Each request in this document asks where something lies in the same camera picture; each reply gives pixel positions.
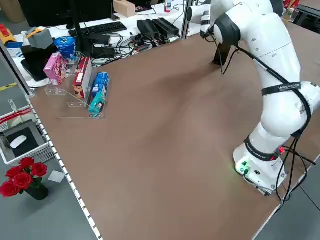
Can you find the black flat tray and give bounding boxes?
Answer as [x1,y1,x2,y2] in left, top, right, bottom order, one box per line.
[20,44,61,82]

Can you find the grey box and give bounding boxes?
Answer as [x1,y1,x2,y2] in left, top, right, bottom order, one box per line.
[26,26,54,50]

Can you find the red biscuit box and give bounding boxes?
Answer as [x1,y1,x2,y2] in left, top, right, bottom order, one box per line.
[72,56,93,99]

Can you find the white slotted edge strip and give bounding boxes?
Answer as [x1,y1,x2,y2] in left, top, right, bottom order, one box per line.
[26,96,104,240]

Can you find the red roses bouquet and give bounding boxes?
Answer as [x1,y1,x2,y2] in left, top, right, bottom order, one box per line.
[0,156,49,198]

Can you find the black base cable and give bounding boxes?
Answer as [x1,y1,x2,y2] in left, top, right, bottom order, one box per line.
[273,138,316,205]

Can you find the blue white box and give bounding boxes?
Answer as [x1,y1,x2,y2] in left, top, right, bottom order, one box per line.
[4,40,25,50]

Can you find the clear acrylic snack rack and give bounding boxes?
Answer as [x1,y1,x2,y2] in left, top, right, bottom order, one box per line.
[44,51,111,120]

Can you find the black mouse mat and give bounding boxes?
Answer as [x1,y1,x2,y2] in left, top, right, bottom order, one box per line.
[5,126,43,158]

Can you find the aluminium frame profile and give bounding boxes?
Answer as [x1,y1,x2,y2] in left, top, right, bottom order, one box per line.
[0,41,36,98]

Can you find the teal snack packet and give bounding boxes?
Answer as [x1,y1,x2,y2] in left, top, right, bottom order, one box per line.
[87,91,109,118]

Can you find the black keyboard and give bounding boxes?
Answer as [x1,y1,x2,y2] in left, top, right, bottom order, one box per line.
[68,21,128,39]

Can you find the pink snack box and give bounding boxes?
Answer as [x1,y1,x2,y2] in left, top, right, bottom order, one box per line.
[42,52,68,86]

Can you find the white card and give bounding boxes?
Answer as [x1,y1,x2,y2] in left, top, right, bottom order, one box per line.
[47,170,66,183]

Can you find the wooden box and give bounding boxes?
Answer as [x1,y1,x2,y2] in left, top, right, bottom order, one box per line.
[112,0,137,18]

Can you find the black cable tangle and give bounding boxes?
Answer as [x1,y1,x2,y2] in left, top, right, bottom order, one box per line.
[91,31,182,67]

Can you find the white plastic basket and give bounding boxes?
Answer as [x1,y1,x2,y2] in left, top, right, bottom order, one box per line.
[0,104,57,166]

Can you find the black vase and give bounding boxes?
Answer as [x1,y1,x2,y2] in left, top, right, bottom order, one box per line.
[24,183,50,201]

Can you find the blue snack cup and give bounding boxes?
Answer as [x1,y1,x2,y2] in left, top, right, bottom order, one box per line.
[53,36,78,65]

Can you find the black monitor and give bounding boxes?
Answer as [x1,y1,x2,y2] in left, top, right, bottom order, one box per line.
[18,0,116,59]

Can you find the white computer mouse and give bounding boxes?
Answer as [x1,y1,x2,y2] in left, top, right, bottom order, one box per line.
[9,135,27,149]

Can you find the black power supply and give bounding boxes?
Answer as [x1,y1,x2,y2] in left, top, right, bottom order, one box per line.
[136,19,161,38]
[152,17,181,37]

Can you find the red cola bottle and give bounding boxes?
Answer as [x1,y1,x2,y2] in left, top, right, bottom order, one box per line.
[283,0,301,10]

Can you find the blue biscuit packet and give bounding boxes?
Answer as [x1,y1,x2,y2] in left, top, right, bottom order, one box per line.
[91,71,111,99]

